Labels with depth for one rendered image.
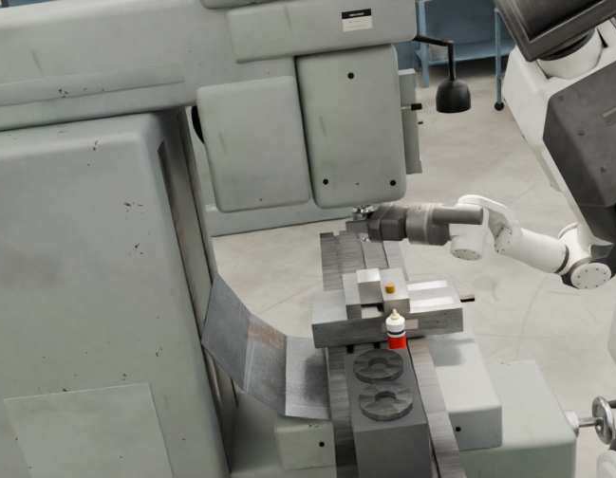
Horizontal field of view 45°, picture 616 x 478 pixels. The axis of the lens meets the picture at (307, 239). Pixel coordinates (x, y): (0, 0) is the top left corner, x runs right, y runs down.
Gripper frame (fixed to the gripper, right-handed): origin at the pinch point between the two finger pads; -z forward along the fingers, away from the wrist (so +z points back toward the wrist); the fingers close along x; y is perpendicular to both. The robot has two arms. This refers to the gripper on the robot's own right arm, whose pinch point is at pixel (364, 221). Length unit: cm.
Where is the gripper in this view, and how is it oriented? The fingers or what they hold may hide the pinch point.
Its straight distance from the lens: 161.6
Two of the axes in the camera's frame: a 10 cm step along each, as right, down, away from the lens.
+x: -4.0, 4.4, -8.0
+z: 9.0, 0.6, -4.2
